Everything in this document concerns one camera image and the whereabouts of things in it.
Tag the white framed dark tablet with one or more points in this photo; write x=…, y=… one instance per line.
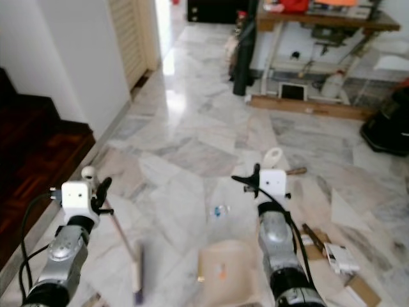
x=293, y=92

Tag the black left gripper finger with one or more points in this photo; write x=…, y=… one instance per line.
x=103, y=188

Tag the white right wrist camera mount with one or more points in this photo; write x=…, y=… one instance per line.
x=273, y=184

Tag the torn brown cardboard scrap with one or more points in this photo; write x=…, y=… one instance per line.
x=316, y=240

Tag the dark wooden stairs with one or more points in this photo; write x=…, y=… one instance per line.
x=38, y=160

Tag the black cabinet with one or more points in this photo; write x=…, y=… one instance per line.
x=214, y=9

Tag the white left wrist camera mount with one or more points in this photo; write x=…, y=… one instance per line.
x=78, y=199

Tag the beige louvred door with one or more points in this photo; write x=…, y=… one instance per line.
x=131, y=35

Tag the red bag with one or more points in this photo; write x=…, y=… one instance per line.
x=294, y=5

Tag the orange flat item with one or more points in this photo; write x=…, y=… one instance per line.
x=339, y=2

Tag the wooden table with shelves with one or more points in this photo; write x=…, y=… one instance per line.
x=326, y=22

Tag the white sheet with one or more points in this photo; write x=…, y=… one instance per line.
x=393, y=62

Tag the small brown stick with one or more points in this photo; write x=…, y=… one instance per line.
x=296, y=171

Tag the flat brown cardboard piece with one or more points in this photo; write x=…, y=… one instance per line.
x=364, y=291

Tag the black round floor appliance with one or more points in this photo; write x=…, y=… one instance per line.
x=390, y=125

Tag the black rolled mat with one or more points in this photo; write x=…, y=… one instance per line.
x=244, y=57

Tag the small white box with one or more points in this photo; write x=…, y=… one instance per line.
x=342, y=259

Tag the white plastic jug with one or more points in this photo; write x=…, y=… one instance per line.
x=334, y=85

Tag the blue white litter wrapper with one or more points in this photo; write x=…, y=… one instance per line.
x=220, y=210

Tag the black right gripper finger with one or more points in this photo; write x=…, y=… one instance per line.
x=256, y=171

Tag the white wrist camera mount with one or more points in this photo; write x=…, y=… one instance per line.
x=273, y=184
x=78, y=199

